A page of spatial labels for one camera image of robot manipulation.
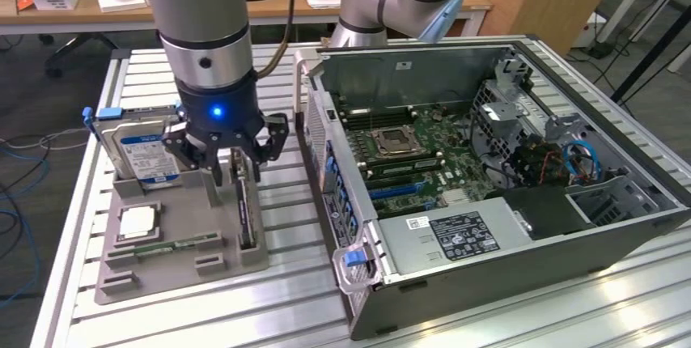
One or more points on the wooden cabinet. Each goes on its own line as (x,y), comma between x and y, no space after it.
(551,0)

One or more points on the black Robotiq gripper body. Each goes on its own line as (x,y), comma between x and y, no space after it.
(216,97)

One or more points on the open black PC case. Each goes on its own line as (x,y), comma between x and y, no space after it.
(539,275)

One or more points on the green motherboard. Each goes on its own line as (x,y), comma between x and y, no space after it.
(431,141)

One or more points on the metal disk bay cage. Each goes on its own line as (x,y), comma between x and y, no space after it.
(501,117)

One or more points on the metal CPU socket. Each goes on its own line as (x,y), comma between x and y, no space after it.
(395,141)

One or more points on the black office chair base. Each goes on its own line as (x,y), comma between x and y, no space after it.
(74,48)

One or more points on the orange flat item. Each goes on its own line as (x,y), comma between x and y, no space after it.
(24,2)

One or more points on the silver hard disk blue label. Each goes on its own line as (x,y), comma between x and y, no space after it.
(134,158)

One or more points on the installed RAM stick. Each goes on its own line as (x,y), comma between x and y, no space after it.
(404,164)

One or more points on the green RAM stick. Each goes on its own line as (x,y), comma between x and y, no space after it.
(161,246)

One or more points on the blue case latch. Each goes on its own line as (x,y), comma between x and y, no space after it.
(355,260)

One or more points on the white floor box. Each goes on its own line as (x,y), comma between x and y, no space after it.
(591,30)

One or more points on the black slanted stand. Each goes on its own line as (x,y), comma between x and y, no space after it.
(655,34)

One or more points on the grey plastic parts rack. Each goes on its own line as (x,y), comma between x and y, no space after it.
(198,218)

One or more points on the silver CPU chip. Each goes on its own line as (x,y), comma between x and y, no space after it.
(137,222)

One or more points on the Nvidia graphics card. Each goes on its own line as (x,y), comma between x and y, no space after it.
(245,210)

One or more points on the grey power supply unit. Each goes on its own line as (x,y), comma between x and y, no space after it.
(420,243)

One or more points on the blue expansion slot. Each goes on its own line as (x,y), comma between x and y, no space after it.
(396,189)

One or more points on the white desk frame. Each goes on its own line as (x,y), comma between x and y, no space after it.
(623,2)

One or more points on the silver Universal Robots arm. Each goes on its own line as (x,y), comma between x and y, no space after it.
(198,40)

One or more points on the silver chipset heatsink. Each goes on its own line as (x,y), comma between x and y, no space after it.
(457,197)

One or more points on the blue hard disk caddy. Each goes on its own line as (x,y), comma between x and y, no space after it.
(108,113)

